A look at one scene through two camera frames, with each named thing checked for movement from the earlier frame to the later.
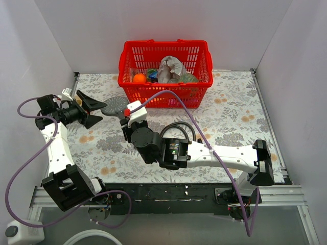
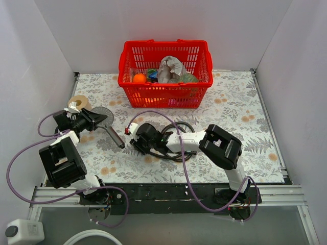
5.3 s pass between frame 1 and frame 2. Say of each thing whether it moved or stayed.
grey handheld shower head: moved
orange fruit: stayed
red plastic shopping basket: stayed
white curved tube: stayed
